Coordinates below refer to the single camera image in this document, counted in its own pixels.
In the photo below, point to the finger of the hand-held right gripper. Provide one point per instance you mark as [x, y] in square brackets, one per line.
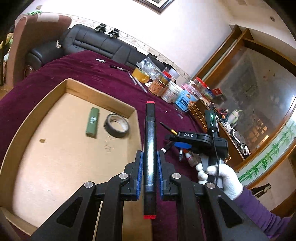
[175, 137]
[182, 145]

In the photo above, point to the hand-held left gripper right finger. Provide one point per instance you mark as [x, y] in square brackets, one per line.
[160, 176]

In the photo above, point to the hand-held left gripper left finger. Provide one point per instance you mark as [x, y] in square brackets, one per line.
[138, 176]

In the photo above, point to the black and gold pen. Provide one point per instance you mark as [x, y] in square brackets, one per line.
[170, 129]

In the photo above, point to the clear patterned pen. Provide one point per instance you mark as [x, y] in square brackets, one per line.
[180, 155]

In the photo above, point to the black marker with red caps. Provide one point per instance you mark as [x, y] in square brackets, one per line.
[149, 129]

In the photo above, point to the shallow cardboard box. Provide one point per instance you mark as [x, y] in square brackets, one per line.
[57, 150]

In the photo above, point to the person's right forearm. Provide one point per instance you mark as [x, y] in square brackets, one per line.
[256, 208]

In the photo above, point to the person's right hand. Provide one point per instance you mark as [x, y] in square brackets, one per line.
[229, 180]

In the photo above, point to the clear plastic piece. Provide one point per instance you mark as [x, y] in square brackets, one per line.
[179, 115]

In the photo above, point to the pile of assorted clutter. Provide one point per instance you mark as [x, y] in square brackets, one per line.
[233, 134]

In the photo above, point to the blue label container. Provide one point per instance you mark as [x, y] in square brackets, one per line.
[185, 103]

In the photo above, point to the white cup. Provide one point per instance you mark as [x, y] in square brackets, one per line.
[234, 115]

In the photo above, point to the white plastic jar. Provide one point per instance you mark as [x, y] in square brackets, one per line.
[171, 93]

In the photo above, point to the black tape roll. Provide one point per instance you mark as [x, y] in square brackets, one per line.
[113, 134]

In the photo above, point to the pink lid container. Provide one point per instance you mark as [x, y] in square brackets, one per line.
[186, 88]

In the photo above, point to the orange label jar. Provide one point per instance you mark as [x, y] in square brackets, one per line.
[157, 88]

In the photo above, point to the clear jar with red lid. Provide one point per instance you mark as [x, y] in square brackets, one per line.
[201, 89]

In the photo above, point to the red packet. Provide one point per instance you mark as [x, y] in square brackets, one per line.
[217, 91]

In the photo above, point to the jar with red white lid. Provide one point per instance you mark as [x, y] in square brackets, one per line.
[167, 76]

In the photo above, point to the silver pen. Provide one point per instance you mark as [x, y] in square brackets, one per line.
[141, 86]

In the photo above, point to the black shoe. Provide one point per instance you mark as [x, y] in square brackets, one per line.
[261, 190]

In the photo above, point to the translucent plastic cup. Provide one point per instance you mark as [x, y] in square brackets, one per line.
[173, 73]

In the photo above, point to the green lighter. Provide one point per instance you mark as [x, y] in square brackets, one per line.
[92, 122]

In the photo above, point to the yellow tape roll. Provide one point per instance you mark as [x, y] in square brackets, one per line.
[138, 74]

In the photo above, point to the clear plastic bag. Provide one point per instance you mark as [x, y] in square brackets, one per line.
[148, 66]

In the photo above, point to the small metal clip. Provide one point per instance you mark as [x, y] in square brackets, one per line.
[101, 60]

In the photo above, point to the wooden cabinet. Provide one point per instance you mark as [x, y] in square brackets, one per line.
[240, 34]

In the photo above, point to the black clamp device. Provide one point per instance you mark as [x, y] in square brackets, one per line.
[100, 27]
[114, 33]

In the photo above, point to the black leather sofa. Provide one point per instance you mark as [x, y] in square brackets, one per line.
[92, 39]

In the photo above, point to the brown armchair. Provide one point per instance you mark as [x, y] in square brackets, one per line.
[23, 41]

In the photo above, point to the green cloth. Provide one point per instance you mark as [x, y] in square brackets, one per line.
[34, 12]

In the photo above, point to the yellow patterned cushion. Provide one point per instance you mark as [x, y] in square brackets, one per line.
[9, 38]

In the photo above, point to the framed wall picture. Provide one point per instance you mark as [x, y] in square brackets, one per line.
[162, 8]

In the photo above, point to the round wall fixture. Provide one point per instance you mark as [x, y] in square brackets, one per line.
[272, 18]

